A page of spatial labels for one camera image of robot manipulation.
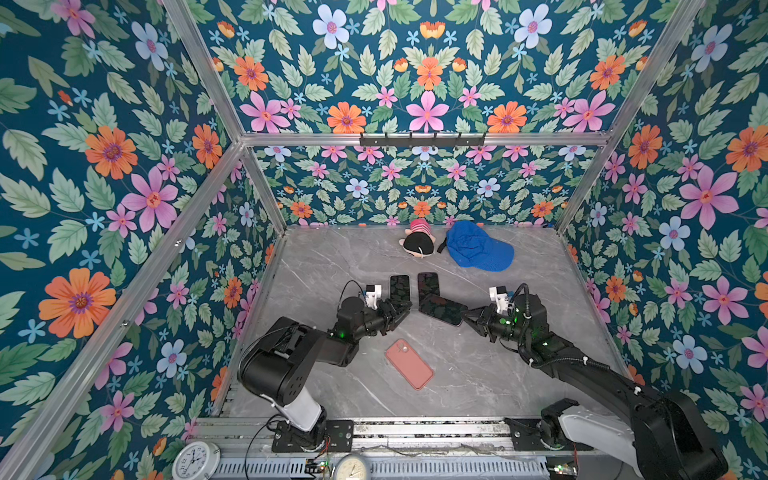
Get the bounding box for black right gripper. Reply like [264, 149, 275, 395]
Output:
[459, 305, 531, 348]

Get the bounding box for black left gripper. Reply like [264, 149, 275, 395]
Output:
[351, 299, 411, 344]

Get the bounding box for light blue phone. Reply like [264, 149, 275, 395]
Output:
[388, 274, 412, 307]

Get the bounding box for pink phone case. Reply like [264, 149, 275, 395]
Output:
[385, 339, 434, 390]

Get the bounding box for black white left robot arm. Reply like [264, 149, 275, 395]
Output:
[237, 297, 412, 450]

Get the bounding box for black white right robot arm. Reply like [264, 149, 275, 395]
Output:
[462, 292, 729, 479]

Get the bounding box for blue baseball cap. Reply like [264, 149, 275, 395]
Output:
[437, 221, 515, 272]

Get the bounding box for plush doll pink striped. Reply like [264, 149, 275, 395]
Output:
[399, 218, 436, 258]

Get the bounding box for round timer gauge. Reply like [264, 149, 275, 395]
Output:
[333, 454, 371, 480]

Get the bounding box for white vented strip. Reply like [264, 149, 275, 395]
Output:
[213, 457, 550, 479]

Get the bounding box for white round clock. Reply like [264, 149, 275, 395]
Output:
[171, 441, 221, 480]

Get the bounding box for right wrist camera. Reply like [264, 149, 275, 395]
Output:
[489, 286, 510, 315]

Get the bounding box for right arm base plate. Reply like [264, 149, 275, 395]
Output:
[503, 417, 593, 452]

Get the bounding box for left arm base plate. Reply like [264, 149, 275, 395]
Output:
[271, 420, 354, 454]

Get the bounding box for black hook rail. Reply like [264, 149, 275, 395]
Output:
[358, 132, 486, 149]

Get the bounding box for aluminium front rail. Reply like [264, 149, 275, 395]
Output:
[191, 416, 673, 452]

